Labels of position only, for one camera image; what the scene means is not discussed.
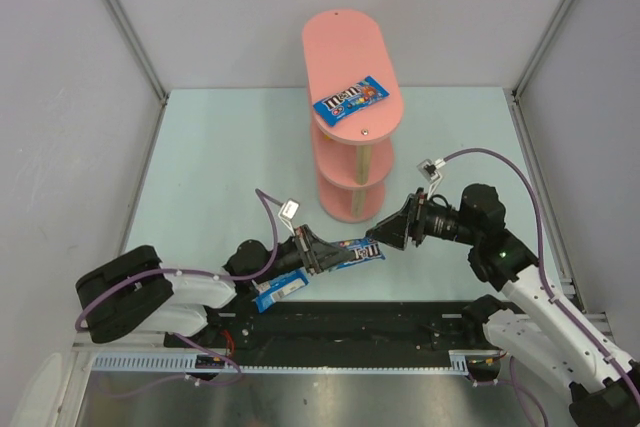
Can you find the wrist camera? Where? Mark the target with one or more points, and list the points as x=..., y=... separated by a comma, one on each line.
x=287, y=212
x=431, y=171

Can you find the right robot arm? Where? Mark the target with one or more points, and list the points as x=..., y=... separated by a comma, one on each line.
x=535, y=323

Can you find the blue white candy bar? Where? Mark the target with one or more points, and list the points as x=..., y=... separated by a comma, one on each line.
x=273, y=291

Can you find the blue M&M bag on shelf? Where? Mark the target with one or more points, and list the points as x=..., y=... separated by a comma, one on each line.
x=336, y=107

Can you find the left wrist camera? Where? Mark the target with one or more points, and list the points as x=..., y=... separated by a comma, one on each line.
x=287, y=212

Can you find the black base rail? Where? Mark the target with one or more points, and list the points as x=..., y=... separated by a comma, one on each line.
x=332, y=330

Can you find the slotted cable duct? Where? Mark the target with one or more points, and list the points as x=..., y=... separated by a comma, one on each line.
x=428, y=363

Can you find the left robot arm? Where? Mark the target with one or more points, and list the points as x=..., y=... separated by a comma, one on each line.
x=138, y=292

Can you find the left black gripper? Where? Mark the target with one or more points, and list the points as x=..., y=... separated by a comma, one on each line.
x=305, y=250

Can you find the blue m&m bag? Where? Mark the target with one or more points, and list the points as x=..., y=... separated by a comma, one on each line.
x=364, y=250
x=336, y=107

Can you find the pink tiered shelf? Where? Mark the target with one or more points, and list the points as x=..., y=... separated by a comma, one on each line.
x=342, y=47

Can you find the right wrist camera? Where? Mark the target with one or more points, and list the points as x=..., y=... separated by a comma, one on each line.
x=431, y=171

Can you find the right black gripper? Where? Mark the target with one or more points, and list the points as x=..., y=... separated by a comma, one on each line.
x=413, y=220

